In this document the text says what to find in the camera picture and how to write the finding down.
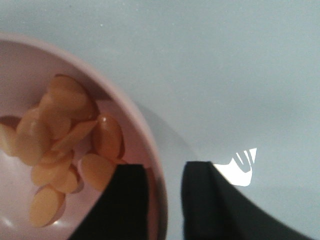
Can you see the pink bowl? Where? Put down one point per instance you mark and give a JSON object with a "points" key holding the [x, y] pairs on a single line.
{"points": [[26, 67]]}

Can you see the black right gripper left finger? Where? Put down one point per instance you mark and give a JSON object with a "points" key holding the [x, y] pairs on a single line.
{"points": [[121, 211]]}

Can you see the orange ham slices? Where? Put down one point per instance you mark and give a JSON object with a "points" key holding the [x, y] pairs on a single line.
{"points": [[64, 139]]}

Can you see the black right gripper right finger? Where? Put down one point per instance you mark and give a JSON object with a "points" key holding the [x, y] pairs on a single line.
{"points": [[214, 209]]}

